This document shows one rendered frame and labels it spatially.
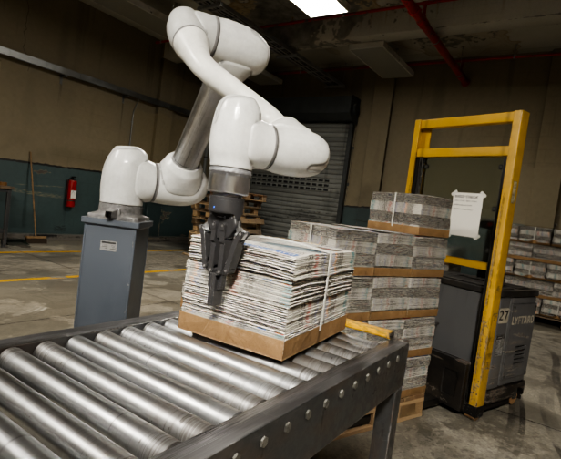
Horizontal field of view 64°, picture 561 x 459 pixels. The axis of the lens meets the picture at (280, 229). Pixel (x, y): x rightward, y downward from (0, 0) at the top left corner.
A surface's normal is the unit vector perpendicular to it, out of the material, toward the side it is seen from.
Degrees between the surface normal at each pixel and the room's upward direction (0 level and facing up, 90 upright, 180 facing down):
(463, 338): 90
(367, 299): 90
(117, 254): 90
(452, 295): 90
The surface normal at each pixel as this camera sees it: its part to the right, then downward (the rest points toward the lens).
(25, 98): 0.82, 0.14
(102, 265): 0.04, 0.06
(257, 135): 0.61, 0.07
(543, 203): -0.56, -0.03
